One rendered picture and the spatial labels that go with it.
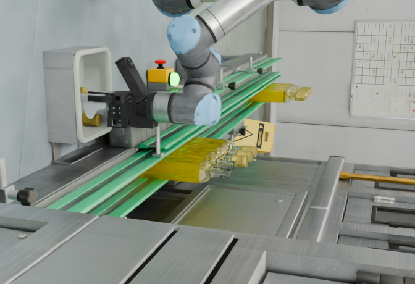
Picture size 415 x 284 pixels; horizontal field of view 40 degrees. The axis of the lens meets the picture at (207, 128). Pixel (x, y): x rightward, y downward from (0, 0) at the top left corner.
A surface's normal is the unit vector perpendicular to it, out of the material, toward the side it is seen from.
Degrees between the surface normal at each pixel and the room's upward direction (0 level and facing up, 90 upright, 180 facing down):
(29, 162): 0
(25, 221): 90
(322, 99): 90
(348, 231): 90
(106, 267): 90
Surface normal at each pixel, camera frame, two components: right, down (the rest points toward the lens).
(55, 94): -0.30, 0.21
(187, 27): -0.26, -0.46
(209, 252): 0.00, -0.97
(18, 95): 0.95, 0.07
